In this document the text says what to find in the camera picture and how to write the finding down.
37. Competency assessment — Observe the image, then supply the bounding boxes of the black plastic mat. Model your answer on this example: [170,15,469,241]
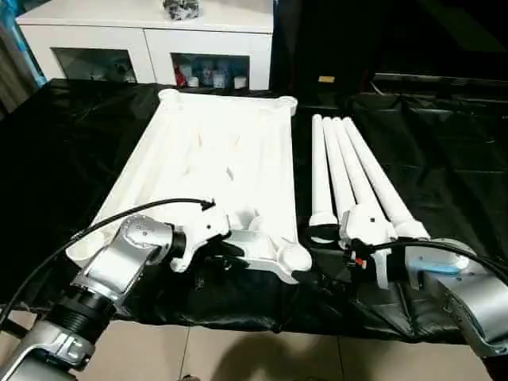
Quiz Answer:
[0,77,508,344]

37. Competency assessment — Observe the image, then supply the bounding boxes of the grey curtain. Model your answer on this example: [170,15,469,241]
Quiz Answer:
[0,0,45,118]

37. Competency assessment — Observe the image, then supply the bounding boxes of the white cabinet with glass doors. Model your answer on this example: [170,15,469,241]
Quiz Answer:
[15,0,275,91]

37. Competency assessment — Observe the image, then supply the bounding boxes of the black metal frame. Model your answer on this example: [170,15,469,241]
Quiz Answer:
[370,72,508,98]

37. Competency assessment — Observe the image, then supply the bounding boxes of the white plastic table leg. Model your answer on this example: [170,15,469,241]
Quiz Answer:
[332,116,392,217]
[341,116,433,242]
[309,114,341,246]
[321,116,360,223]

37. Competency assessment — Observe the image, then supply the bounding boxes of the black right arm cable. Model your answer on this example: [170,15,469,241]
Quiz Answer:
[348,240,508,279]

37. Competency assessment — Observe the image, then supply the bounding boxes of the white plastic table top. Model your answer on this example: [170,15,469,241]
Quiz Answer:
[65,87,314,285]

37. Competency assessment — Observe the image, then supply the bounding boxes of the grey crumpled bag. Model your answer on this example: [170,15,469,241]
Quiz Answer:
[161,0,206,21]

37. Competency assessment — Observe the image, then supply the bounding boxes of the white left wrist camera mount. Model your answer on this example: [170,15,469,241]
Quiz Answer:
[169,197,234,275]

